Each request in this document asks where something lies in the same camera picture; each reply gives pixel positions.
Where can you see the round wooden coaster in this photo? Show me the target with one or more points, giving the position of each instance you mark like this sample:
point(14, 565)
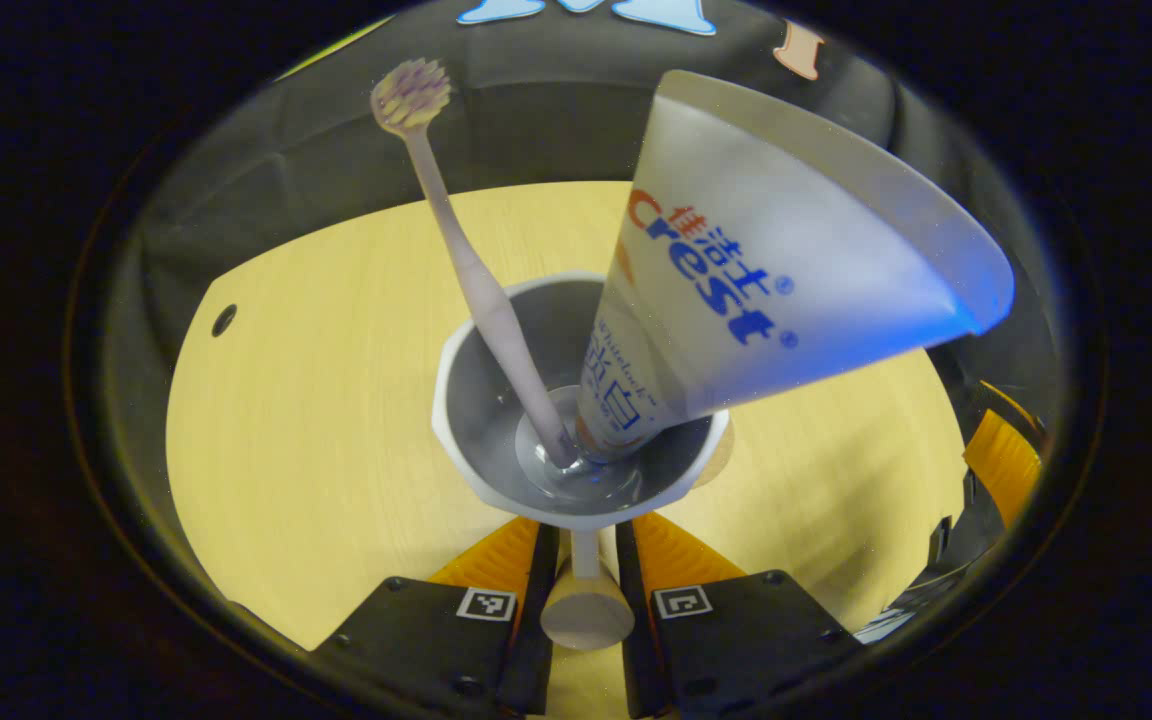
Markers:
point(716, 460)

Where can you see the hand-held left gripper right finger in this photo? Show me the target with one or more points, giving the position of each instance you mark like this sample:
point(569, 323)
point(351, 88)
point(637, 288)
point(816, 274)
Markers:
point(636, 640)

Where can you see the black backdrop cloth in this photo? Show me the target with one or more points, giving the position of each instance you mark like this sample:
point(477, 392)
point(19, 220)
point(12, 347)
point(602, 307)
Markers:
point(536, 130)

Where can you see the pink toothbrush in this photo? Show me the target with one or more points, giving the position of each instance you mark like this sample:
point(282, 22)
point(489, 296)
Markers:
point(476, 270)

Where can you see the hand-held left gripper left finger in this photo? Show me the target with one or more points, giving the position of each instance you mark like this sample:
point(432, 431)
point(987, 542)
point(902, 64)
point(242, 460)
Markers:
point(536, 620)

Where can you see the white toothpaste tube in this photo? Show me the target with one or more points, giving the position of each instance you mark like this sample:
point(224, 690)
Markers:
point(786, 250)

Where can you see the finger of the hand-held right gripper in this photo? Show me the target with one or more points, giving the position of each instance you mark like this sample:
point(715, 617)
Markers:
point(1004, 465)

